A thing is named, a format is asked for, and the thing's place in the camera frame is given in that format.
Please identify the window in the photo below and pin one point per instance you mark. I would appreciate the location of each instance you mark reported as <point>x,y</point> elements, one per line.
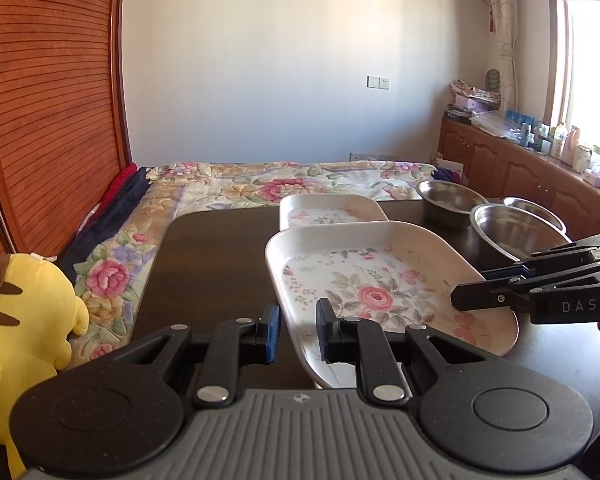
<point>590,60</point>

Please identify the floral blanket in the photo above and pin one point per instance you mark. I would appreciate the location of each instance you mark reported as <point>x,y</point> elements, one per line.
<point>230,190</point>

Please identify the row of bottles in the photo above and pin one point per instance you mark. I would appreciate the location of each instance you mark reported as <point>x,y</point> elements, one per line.
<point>560,140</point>

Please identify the yellow plush toy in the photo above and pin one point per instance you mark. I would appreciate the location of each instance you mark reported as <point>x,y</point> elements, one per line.
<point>25,320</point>

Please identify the wooden louvered wardrobe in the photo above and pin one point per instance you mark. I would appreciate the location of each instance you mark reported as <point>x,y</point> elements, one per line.
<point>55,85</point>

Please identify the large floral plate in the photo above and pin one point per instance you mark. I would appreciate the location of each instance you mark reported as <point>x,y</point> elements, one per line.
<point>380,295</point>

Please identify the small floral plate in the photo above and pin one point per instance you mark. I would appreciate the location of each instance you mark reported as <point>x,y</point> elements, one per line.
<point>330,210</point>

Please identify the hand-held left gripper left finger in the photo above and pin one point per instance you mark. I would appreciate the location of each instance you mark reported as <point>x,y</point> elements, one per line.
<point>272,335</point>

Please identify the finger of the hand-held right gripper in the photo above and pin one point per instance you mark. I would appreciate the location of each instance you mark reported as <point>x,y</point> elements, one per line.
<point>555,256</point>
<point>480,297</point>

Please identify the wooden cabinet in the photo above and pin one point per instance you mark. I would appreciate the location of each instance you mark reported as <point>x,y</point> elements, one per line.
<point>520,170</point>

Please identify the pile of printed bags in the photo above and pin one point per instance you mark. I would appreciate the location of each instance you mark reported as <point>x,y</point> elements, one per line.
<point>475,92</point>

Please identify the deep stainless steel bowl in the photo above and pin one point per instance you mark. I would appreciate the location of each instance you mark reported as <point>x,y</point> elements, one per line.
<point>450,205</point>

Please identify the stack of books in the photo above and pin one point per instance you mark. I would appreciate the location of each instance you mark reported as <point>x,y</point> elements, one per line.
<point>457,114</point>

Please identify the patterned curtain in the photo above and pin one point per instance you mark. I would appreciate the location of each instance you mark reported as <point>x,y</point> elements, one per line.
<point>505,35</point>

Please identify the white wall socket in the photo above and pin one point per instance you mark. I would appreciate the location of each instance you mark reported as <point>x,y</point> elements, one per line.
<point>378,82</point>

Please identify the red cloth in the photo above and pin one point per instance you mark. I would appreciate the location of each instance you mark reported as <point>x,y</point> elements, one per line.
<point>122,177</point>

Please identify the row of wall outlets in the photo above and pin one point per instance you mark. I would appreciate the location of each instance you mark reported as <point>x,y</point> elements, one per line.
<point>375,156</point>

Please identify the dark small fan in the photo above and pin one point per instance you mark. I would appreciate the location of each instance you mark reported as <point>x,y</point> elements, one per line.
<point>492,79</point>

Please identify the wide stainless steel bowl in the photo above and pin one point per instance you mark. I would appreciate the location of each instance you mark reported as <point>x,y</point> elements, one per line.
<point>515,232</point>

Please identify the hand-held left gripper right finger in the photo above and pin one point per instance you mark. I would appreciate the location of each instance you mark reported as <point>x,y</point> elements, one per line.
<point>323,332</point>

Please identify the cardboard box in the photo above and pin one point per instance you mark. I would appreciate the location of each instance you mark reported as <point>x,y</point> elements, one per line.
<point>450,166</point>

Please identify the clear plastic bags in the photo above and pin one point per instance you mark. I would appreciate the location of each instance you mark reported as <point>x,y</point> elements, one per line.
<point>495,124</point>

